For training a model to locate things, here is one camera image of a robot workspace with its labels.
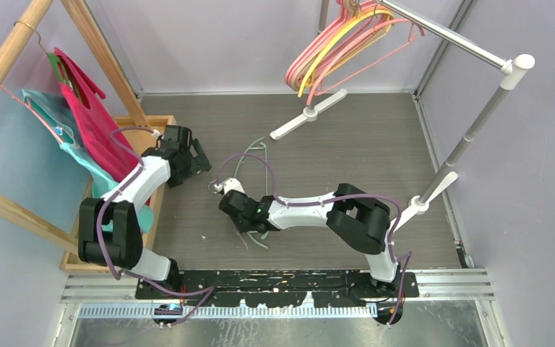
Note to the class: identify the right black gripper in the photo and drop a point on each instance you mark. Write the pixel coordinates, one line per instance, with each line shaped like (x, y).
(242, 227)

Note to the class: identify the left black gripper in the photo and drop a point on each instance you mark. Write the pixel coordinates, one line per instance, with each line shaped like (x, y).
(199, 165)

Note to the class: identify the green wire hanger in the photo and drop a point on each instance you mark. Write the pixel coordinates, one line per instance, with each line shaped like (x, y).
(258, 144)

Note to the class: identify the thick pink plastic hanger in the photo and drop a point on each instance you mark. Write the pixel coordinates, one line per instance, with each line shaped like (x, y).
(306, 52)

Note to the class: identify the beige plastic hanger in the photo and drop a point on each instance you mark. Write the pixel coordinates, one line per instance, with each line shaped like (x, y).
(320, 62)

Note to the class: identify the thin pink wire hanger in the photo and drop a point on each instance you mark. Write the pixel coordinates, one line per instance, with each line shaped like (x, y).
(311, 74)

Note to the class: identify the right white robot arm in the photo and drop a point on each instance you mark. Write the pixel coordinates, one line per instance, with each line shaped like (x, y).
(360, 219)

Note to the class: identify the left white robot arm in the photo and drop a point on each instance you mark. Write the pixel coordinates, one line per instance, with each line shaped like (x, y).
(109, 229)

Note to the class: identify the wooden tray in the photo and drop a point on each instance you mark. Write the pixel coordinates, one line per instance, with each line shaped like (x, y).
(140, 141)

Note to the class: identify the red garment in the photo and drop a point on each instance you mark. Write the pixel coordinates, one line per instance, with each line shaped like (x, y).
(112, 154)

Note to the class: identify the teal garment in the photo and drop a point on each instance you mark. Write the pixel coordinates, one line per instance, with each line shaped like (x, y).
(102, 181)

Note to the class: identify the green hanger on rack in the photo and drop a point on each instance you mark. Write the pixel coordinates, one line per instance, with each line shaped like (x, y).
(59, 68)

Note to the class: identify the pink hanger on wooden rack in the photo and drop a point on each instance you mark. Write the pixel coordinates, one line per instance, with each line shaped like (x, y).
(53, 116)

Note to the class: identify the metal clothes rack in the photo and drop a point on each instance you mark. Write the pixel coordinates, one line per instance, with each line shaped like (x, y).
(513, 70)

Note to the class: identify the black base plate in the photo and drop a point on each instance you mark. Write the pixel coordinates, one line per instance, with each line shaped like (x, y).
(288, 288)

